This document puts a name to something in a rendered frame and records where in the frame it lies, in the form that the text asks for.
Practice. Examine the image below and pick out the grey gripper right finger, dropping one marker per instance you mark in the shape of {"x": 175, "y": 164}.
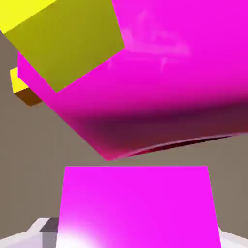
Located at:
{"x": 231, "y": 241}

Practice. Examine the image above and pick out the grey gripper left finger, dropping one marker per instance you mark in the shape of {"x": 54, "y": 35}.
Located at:
{"x": 38, "y": 235}

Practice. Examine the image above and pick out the small magenta cube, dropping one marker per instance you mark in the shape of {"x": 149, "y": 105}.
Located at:
{"x": 135, "y": 205}

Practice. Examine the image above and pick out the small yellow cube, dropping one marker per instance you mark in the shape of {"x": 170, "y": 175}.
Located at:
{"x": 21, "y": 89}

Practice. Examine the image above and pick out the large yellow box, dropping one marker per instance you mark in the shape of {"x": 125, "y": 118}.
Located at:
{"x": 64, "y": 40}

